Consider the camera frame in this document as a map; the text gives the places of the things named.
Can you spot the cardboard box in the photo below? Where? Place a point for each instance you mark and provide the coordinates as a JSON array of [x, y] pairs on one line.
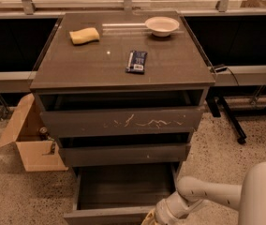
[[23, 131]]

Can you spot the grey bottom drawer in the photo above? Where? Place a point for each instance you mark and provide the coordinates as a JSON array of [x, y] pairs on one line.
[[120, 194]]

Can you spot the grey drawer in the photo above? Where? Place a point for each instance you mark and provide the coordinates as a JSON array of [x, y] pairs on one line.
[[121, 113], [120, 194], [125, 149]]

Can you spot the grey top drawer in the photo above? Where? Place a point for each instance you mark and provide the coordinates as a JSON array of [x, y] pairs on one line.
[[121, 113]]

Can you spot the grey middle drawer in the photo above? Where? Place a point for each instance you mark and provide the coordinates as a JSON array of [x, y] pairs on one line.
[[125, 149]]

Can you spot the blue snack packet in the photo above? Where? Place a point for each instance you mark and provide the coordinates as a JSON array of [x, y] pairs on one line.
[[136, 62]]

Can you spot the grey drawer cabinet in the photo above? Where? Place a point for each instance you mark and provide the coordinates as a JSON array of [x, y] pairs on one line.
[[173, 62]]

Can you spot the black wheeled stand leg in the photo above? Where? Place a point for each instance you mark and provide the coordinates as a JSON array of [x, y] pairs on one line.
[[214, 101]]

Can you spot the can in cardboard box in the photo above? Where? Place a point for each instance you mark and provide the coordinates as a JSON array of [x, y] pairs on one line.
[[44, 134]]

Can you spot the yellow sponge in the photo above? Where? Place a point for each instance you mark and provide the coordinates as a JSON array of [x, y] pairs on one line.
[[84, 35]]

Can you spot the black power adapter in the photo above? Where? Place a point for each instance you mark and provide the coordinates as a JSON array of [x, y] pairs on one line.
[[219, 68]]

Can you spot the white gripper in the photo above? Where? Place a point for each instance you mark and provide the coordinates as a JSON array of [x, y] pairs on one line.
[[163, 214]]

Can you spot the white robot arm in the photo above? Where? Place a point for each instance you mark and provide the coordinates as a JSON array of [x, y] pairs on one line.
[[248, 199]]

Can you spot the white bowl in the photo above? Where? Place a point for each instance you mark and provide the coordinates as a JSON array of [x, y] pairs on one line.
[[162, 26]]

